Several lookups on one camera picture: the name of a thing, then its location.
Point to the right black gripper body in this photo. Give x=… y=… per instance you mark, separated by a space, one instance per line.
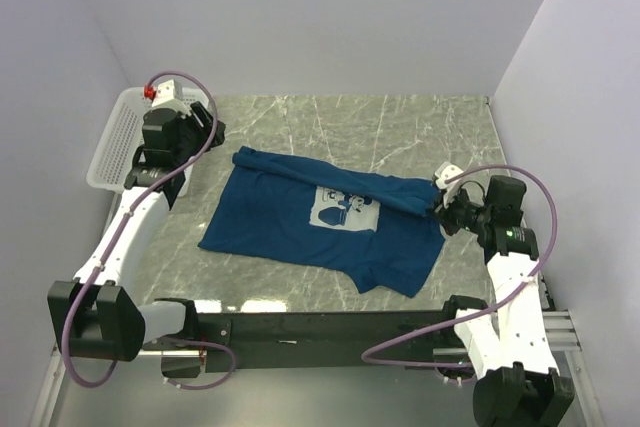
x=448 y=214

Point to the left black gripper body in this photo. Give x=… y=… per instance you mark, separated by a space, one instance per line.
x=201 y=117

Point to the white plastic basket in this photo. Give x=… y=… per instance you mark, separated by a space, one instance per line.
x=117 y=163

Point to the blue printed t-shirt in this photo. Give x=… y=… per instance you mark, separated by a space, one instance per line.
x=376 y=229

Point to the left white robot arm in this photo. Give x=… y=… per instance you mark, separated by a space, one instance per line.
x=93 y=315

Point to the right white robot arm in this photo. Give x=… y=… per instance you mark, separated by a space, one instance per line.
x=518 y=380

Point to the black base beam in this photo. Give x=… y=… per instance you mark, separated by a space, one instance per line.
x=285 y=340

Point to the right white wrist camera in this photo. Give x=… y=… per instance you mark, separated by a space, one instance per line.
x=445 y=177

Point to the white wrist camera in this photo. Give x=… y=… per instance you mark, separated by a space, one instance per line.
x=167 y=95
x=445 y=177

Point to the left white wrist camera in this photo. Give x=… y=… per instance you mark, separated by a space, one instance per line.
x=167 y=95

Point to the aluminium frame rail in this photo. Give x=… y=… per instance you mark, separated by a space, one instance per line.
x=560 y=332

